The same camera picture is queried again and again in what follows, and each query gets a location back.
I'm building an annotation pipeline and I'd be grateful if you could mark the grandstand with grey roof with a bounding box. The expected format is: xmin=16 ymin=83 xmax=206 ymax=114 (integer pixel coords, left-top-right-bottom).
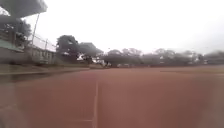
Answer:
xmin=0 ymin=0 xmax=58 ymax=66

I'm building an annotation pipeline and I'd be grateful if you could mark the red running track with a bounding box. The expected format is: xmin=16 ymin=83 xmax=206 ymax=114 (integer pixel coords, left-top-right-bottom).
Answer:
xmin=0 ymin=65 xmax=224 ymax=128

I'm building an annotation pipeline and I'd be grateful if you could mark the wire fence with posts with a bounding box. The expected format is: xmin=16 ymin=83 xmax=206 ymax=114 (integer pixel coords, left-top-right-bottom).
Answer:
xmin=31 ymin=34 xmax=58 ymax=64

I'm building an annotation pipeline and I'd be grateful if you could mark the large dark tree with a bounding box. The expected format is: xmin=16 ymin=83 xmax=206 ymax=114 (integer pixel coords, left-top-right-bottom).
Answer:
xmin=55 ymin=34 xmax=104 ymax=65

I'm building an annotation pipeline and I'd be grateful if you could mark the row of trees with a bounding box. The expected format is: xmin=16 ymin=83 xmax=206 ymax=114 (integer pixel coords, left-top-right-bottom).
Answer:
xmin=103 ymin=47 xmax=224 ymax=67

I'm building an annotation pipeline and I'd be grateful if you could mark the tree behind grandstand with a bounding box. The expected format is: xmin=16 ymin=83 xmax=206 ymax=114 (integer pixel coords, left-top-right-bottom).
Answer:
xmin=0 ymin=14 xmax=33 ymax=48

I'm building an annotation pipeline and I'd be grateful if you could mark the grass strip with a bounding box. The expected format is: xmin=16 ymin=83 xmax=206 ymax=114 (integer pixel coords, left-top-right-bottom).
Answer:
xmin=0 ymin=63 xmax=101 ymax=83

